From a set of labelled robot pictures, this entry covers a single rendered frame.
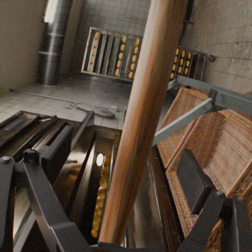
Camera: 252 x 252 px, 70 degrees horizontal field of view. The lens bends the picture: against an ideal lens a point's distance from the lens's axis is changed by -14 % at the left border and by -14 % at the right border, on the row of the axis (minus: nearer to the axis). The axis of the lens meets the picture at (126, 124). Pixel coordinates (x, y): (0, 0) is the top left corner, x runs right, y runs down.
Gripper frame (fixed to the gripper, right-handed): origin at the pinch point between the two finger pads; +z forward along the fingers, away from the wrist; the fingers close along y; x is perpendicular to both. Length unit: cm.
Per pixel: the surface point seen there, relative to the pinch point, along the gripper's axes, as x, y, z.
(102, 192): -80, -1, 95
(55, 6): 69, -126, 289
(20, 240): -39.4, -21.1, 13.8
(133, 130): 3.3, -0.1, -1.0
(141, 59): 9.2, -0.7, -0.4
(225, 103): 3.2, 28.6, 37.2
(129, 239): -16.5, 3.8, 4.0
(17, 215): -54, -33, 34
